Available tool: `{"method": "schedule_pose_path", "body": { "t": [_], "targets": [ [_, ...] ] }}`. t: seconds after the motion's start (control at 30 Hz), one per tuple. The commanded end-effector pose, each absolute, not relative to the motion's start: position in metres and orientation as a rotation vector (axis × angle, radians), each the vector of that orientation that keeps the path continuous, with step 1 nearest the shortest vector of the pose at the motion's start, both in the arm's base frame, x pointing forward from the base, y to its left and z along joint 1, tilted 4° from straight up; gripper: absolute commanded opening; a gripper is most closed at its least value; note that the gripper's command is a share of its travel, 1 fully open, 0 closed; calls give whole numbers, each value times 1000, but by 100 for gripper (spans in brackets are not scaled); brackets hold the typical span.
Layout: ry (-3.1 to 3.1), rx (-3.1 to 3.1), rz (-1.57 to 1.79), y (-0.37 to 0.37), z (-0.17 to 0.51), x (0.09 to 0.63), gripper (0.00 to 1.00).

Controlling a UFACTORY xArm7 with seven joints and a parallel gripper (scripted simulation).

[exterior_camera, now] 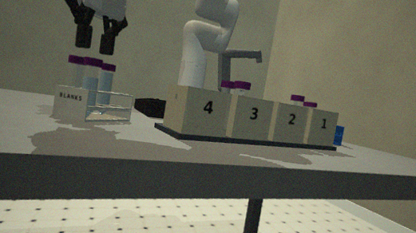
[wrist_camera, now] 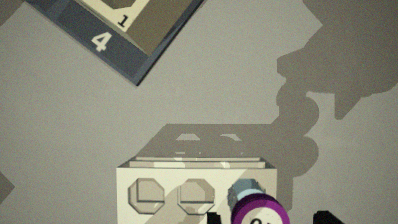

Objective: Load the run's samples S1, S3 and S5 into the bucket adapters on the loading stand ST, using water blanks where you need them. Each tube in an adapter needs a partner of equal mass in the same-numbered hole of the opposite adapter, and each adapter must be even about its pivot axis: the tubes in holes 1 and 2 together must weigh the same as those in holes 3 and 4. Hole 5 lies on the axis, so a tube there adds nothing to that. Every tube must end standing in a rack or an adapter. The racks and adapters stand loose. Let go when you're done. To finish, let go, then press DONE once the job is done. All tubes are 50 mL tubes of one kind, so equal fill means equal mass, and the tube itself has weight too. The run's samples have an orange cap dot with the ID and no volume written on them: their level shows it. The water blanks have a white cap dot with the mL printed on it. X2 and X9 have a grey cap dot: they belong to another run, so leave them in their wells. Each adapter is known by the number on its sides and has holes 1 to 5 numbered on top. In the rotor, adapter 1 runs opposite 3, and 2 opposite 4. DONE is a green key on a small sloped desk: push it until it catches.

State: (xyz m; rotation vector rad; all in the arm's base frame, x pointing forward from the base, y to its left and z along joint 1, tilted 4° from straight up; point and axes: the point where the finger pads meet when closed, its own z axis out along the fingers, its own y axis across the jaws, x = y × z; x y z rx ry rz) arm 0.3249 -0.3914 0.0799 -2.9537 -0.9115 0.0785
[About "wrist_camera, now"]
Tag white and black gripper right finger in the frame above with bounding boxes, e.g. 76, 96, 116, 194
313, 210, 344, 224

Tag cream tube rack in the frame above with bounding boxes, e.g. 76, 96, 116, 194
117, 156, 277, 224

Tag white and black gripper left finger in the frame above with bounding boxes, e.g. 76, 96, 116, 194
207, 212, 222, 224

